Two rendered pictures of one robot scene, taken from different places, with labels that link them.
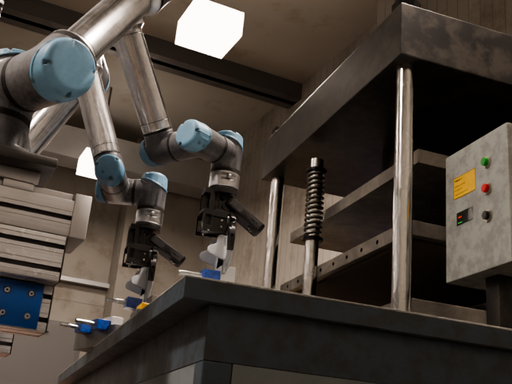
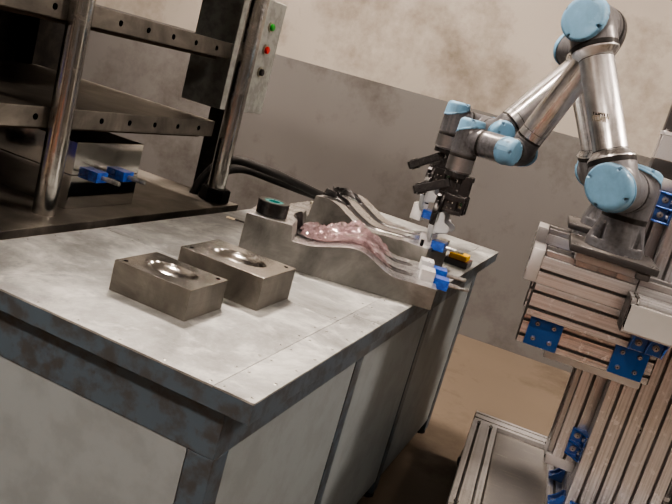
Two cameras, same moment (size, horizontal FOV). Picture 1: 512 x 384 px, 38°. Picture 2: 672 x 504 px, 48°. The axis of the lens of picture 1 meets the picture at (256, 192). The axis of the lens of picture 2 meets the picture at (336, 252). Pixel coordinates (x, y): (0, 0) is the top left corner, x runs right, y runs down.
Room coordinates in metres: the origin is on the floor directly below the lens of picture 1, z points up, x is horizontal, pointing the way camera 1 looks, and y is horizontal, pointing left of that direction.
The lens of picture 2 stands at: (3.86, 1.40, 1.29)
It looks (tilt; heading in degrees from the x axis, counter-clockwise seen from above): 13 degrees down; 217
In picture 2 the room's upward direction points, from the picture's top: 16 degrees clockwise
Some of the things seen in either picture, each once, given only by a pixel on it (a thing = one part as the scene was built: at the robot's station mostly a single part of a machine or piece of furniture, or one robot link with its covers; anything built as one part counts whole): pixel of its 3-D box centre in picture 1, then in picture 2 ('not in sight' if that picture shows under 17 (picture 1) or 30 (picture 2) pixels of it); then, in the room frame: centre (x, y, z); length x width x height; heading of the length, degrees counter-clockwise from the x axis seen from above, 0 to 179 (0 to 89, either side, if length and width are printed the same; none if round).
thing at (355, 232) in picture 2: not in sight; (349, 235); (2.29, 0.22, 0.90); 0.26 x 0.18 x 0.08; 125
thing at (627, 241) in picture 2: not in sight; (618, 232); (1.83, 0.73, 1.09); 0.15 x 0.15 x 0.10
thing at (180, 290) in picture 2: not in sight; (169, 284); (2.95, 0.33, 0.83); 0.17 x 0.13 x 0.06; 108
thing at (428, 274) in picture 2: (81, 328); (443, 283); (2.18, 0.47, 0.86); 0.13 x 0.05 x 0.05; 125
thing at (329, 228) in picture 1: (420, 219); not in sight; (2.84, -0.68, 1.52); 1.10 x 0.70 x 0.05; 18
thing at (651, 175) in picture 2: not in sight; (633, 190); (1.84, 0.73, 1.20); 0.13 x 0.12 x 0.14; 1
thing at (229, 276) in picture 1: (205, 276); (432, 215); (1.72, 0.10, 0.93); 0.13 x 0.05 x 0.05; 108
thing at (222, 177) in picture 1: (224, 184); (447, 142); (1.73, 0.08, 1.17); 0.08 x 0.08 x 0.05
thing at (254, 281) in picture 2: not in sight; (235, 273); (2.75, 0.30, 0.84); 0.20 x 0.15 x 0.07; 108
